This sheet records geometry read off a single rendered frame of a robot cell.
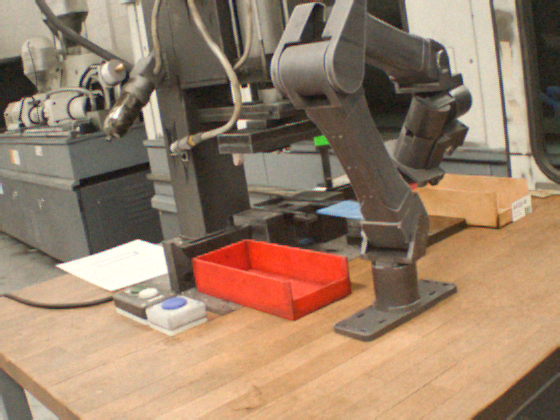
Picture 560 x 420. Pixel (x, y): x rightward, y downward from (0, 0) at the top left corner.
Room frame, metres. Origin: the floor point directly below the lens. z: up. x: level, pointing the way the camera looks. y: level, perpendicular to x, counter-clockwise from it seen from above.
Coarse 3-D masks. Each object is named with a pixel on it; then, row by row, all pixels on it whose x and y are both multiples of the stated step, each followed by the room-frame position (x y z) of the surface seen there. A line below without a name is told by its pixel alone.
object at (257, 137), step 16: (272, 96) 1.29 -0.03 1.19; (208, 112) 1.41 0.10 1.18; (224, 112) 1.37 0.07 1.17; (256, 112) 1.29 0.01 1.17; (272, 112) 1.25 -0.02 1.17; (288, 112) 1.25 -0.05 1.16; (304, 112) 1.28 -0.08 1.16; (256, 128) 1.28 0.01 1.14; (272, 128) 1.24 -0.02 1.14; (288, 128) 1.26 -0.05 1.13; (304, 128) 1.29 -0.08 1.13; (224, 144) 1.27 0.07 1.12; (240, 144) 1.23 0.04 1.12; (256, 144) 1.21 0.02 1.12; (272, 144) 1.24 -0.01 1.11; (288, 144) 1.30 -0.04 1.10; (240, 160) 1.28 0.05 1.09
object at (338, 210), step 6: (336, 204) 1.20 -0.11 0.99; (342, 204) 1.19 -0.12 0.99; (348, 204) 1.19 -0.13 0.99; (354, 204) 1.18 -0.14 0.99; (318, 210) 1.17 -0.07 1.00; (324, 210) 1.17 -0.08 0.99; (330, 210) 1.16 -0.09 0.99; (336, 210) 1.16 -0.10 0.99; (342, 210) 1.15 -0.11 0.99; (354, 210) 1.14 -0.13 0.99; (342, 216) 1.13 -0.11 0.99; (348, 216) 1.11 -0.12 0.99; (354, 216) 1.10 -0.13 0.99; (360, 216) 1.10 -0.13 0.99
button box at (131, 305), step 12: (156, 288) 1.08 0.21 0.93; (24, 300) 1.19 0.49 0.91; (96, 300) 1.12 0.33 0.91; (108, 300) 1.12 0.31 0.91; (120, 300) 1.05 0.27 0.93; (132, 300) 1.03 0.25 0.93; (144, 300) 1.03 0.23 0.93; (156, 300) 1.02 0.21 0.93; (120, 312) 1.06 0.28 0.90; (132, 312) 1.02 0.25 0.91; (144, 312) 1.00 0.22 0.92
